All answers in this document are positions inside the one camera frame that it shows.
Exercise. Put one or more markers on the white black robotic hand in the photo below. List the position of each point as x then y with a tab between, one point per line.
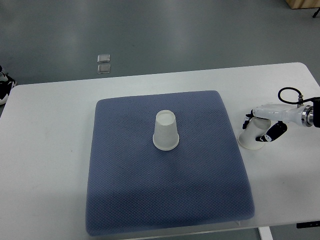
279	114

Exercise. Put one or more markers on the black tripod leg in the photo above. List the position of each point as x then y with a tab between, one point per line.
316	13

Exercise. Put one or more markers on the black table control panel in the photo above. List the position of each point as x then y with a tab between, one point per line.
310	224

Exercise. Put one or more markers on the upper metal floor plate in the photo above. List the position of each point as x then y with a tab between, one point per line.
103	58

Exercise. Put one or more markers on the blue grey textured cushion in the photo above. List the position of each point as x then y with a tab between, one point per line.
134	186

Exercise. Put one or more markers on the white table leg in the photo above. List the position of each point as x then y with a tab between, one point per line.
265	233

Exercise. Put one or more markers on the white paper cup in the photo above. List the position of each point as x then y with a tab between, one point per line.
256	127
165	136

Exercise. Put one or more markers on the wooden furniture corner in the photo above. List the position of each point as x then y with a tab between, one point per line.
303	4

